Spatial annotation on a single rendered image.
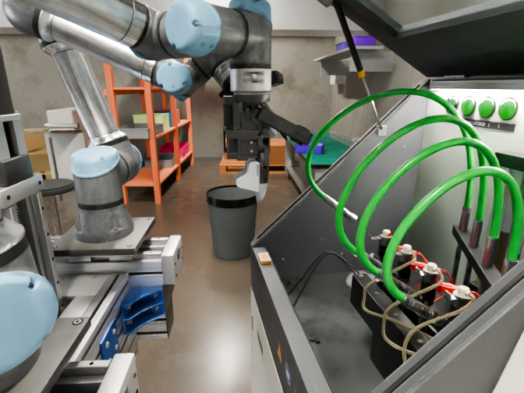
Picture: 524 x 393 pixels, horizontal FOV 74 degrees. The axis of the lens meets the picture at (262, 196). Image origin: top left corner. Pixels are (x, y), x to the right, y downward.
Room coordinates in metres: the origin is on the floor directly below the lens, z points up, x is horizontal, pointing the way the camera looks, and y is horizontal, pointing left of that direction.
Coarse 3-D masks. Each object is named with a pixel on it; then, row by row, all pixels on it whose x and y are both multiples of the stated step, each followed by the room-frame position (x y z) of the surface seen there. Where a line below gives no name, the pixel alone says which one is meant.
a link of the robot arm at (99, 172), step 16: (80, 160) 0.85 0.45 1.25; (96, 160) 0.86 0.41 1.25; (112, 160) 0.89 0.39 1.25; (80, 176) 0.85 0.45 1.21; (96, 176) 0.85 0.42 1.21; (112, 176) 0.88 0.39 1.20; (128, 176) 0.97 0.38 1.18; (80, 192) 0.85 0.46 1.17; (96, 192) 0.85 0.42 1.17; (112, 192) 0.87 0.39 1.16
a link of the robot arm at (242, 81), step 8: (232, 72) 0.65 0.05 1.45; (240, 72) 0.64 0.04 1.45; (248, 72) 0.64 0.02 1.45; (256, 72) 0.64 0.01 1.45; (264, 72) 0.65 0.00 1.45; (232, 80) 0.65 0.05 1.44; (240, 80) 0.64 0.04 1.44; (248, 80) 0.64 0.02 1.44; (256, 80) 0.64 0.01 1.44; (264, 80) 0.65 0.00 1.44; (232, 88) 0.65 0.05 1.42; (240, 88) 0.64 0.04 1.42; (248, 88) 0.64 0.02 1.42; (256, 88) 0.64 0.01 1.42; (264, 88) 0.65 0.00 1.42
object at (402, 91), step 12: (372, 96) 0.82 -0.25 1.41; (384, 96) 0.81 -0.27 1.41; (420, 96) 0.80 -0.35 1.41; (432, 96) 0.79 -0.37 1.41; (348, 108) 0.83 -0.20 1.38; (336, 120) 0.83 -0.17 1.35; (324, 132) 0.84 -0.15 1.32; (312, 144) 0.85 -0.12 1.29; (468, 156) 0.77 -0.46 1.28; (468, 168) 0.77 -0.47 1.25; (312, 180) 0.85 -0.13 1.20; (468, 180) 0.77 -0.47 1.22; (468, 192) 0.77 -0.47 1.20; (468, 204) 0.76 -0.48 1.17
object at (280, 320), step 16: (256, 256) 0.93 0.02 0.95; (256, 272) 0.92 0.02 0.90; (272, 272) 0.83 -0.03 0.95; (256, 288) 0.92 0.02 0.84; (272, 288) 0.76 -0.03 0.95; (272, 304) 0.70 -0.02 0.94; (288, 304) 0.69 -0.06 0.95; (272, 320) 0.70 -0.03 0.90; (288, 320) 0.63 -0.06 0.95; (272, 336) 0.70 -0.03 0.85; (288, 336) 0.58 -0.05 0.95; (304, 336) 0.58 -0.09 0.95; (272, 352) 0.70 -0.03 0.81; (288, 352) 0.57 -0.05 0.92; (304, 352) 0.54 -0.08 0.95; (304, 368) 0.50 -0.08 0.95; (320, 368) 0.50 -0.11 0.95; (288, 384) 0.56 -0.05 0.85; (304, 384) 0.47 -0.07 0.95; (320, 384) 0.46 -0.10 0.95
